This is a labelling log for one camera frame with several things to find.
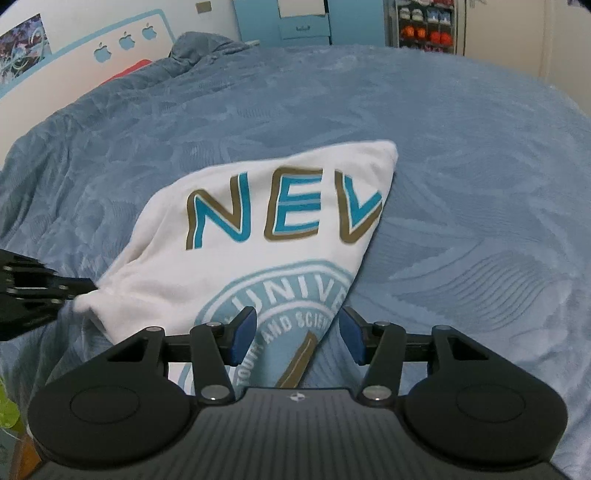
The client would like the white printed t-shirt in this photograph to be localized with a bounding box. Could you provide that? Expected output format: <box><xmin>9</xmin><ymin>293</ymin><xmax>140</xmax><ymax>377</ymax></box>
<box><xmin>74</xmin><ymin>141</ymin><xmax>398</xmax><ymax>390</ymax></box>

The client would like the green object at edge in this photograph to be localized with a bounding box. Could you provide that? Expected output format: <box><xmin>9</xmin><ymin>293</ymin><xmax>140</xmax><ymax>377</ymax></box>
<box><xmin>0</xmin><ymin>381</ymin><xmax>24</xmax><ymax>435</ymax></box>

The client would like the white headboard with apples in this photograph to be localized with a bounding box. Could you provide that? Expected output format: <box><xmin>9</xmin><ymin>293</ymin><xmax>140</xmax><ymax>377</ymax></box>
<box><xmin>0</xmin><ymin>9</ymin><xmax>174</xmax><ymax>159</ymax></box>

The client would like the grey shoe rack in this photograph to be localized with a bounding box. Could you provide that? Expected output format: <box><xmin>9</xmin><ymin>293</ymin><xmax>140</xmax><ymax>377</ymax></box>
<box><xmin>391</xmin><ymin>0</ymin><xmax>459</xmax><ymax>54</ymax></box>

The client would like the blue and white wardrobe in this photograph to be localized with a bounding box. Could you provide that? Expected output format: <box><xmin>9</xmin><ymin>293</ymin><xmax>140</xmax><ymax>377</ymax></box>
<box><xmin>233</xmin><ymin>0</ymin><xmax>392</xmax><ymax>47</ymax></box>

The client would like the cream room door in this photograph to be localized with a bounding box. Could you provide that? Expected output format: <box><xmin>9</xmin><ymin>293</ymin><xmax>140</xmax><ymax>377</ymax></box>
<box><xmin>463</xmin><ymin>0</ymin><xmax>554</xmax><ymax>78</ymax></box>

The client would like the photo poster on wall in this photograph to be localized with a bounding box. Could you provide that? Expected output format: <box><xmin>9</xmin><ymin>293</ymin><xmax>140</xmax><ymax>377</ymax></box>
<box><xmin>0</xmin><ymin>14</ymin><xmax>51</xmax><ymax>86</ymax></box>

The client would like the beige wall switch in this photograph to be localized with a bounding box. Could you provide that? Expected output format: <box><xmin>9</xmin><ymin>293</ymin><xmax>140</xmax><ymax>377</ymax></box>
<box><xmin>195</xmin><ymin>1</ymin><xmax>212</xmax><ymax>14</ymax></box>

